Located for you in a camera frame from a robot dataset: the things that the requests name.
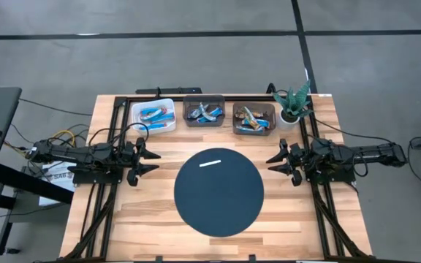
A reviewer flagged black floor cable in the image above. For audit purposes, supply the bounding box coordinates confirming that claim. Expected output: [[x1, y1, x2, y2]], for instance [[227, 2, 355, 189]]
[[18, 97, 93, 117]]

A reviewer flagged round dark blue woven mat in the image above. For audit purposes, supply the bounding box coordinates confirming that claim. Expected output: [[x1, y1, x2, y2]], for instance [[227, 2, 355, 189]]
[[173, 147, 265, 237]]

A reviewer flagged black power strip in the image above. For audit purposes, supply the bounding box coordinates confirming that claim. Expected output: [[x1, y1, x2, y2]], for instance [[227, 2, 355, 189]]
[[136, 86, 203, 96]]

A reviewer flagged green plant in white pot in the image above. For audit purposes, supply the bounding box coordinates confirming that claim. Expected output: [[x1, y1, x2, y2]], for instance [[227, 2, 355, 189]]
[[272, 80, 314, 129]]

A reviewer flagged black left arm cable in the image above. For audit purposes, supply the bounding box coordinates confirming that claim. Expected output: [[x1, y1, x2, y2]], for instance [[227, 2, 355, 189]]
[[88, 121, 150, 147]]

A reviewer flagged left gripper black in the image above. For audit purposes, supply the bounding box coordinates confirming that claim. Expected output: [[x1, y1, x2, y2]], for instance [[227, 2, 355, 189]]
[[121, 137, 162, 187]]

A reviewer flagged white paper strip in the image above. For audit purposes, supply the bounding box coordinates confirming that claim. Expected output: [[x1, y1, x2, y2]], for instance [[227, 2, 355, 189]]
[[198, 159, 222, 169]]

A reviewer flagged white printed cardboard box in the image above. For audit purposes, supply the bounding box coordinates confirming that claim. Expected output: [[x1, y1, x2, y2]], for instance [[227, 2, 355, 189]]
[[38, 160, 77, 207]]

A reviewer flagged yellow cable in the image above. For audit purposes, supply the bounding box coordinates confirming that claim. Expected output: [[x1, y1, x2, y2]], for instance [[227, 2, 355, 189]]
[[51, 129, 76, 147]]

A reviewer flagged black metal table frame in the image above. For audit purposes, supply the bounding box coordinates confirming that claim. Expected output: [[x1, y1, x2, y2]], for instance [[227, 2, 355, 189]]
[[60, 94, 371, 262]]

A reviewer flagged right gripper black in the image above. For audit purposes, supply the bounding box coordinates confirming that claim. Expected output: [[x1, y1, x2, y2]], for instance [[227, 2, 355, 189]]
[[266, 138, 312, 187]]

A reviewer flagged grey translucent plastic bin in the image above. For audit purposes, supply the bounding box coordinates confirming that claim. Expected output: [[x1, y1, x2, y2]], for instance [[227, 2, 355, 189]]
[[232, 101, 277, 136], [182, 94, 227, 128]]

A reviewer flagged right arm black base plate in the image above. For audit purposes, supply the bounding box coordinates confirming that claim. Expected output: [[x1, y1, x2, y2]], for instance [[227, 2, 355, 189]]
[[303, 164, 357, 183]]

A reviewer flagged white plastic bin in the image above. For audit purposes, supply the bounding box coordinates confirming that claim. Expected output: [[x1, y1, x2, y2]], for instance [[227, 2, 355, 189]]
[[131, 97, 178, 136]]

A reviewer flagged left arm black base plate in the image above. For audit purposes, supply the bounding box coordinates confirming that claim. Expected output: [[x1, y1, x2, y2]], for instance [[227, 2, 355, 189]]
[[67, 164, 126, 185]]

